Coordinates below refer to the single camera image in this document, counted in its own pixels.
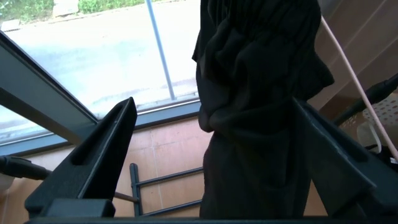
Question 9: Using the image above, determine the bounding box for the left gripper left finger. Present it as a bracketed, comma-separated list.
[24, 96, 138, 218]

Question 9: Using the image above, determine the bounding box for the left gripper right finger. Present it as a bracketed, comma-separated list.
[292, 98, 398, 218]

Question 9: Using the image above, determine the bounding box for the black garment with white label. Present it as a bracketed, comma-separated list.
[365, 143, 398, 174]

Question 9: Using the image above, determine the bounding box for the black drawstring garment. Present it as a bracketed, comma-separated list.
[192, 0, 335, 218]

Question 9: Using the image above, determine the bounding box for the black clothes rack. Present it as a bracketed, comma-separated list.
[0, 73, 398, 217]

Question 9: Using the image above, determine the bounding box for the white laundry basket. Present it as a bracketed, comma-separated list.
[338, 93, 398, 156]

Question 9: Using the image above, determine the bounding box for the window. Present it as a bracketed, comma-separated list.
[0, 0, 203, 156]

